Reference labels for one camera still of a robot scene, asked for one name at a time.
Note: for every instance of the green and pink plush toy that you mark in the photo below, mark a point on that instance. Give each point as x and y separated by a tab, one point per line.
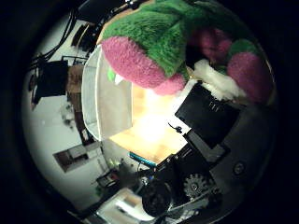
149	37

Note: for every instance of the teal blue bar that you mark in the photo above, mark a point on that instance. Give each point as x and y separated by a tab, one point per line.
141	158

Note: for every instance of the cluttered equipment cart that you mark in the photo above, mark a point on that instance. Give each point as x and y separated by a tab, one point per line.
109	179

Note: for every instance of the person in black shirt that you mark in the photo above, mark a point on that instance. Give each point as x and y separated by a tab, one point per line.
51	79

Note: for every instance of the wall shelf with items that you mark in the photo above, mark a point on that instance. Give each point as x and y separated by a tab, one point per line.
76	155

